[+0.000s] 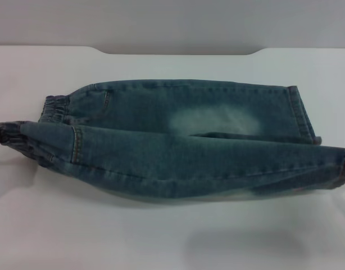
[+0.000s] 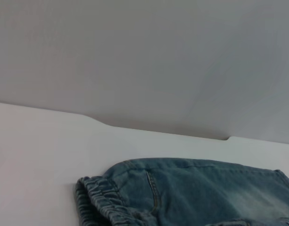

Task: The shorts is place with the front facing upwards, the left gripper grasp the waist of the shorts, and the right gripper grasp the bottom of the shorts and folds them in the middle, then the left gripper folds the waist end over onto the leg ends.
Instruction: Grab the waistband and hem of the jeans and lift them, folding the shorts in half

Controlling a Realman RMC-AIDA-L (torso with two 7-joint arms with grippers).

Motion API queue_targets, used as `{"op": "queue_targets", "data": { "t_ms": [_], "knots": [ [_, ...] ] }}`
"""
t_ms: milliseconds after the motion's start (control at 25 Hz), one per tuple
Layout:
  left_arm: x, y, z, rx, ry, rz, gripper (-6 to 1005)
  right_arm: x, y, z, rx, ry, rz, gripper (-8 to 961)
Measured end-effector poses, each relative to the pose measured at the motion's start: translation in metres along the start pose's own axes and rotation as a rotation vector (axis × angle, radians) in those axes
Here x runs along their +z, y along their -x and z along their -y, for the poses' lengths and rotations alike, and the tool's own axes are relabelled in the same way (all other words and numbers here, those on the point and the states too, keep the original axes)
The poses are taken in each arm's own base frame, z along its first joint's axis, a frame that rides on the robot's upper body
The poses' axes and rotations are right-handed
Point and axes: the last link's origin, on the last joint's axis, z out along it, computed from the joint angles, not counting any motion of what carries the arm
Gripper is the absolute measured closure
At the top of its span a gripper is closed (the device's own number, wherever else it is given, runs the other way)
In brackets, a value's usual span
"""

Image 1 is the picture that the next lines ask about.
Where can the blue denim shorts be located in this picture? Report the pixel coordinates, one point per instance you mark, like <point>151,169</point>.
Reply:
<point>161,154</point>

